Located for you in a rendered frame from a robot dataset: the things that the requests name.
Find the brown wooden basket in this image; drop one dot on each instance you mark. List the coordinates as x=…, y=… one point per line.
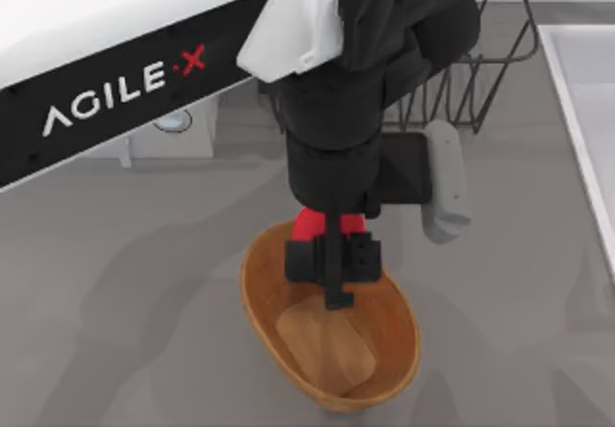
x=384, y=350

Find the red object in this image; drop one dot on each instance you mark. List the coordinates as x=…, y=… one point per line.
x=307, y=225

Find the pale grey rounded box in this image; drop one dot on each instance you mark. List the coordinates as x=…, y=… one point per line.
x=449, y=182

